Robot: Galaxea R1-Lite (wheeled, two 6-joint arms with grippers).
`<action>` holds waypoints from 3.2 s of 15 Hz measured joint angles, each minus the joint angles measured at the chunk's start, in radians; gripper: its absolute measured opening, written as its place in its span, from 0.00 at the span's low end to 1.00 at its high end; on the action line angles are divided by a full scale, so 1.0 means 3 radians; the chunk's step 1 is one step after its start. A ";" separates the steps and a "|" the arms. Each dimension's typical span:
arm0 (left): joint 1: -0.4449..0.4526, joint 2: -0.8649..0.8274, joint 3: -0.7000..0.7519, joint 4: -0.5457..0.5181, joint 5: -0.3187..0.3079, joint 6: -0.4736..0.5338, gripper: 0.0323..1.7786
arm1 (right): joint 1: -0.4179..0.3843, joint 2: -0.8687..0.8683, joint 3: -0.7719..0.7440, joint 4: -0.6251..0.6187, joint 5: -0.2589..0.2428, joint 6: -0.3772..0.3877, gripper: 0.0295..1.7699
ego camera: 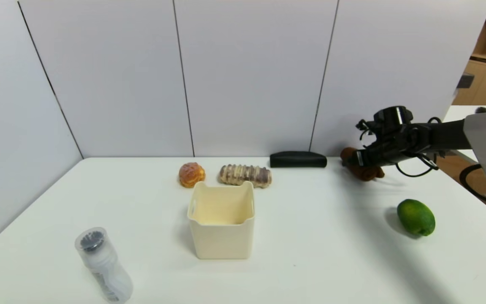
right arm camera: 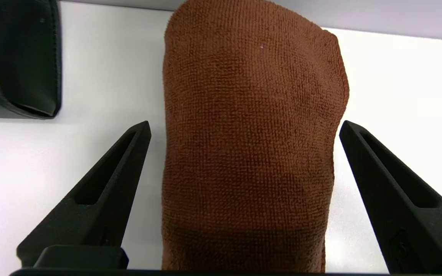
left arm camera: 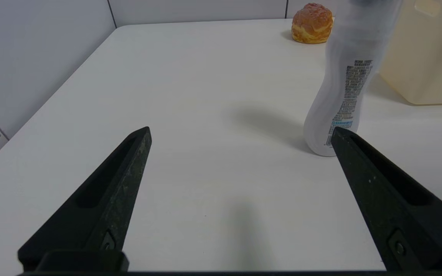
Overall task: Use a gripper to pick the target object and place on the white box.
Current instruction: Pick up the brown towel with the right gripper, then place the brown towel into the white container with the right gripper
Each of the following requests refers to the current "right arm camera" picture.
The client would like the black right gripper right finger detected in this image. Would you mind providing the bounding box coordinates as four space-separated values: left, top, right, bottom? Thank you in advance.
339 120 442 273

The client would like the black oblong case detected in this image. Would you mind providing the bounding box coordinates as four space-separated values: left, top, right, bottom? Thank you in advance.
0 0 63 120

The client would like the brown towel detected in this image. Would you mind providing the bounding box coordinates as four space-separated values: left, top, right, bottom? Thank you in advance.
161 0 350 273

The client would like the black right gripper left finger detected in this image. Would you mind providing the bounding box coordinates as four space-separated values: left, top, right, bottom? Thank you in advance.
16 121 152 269

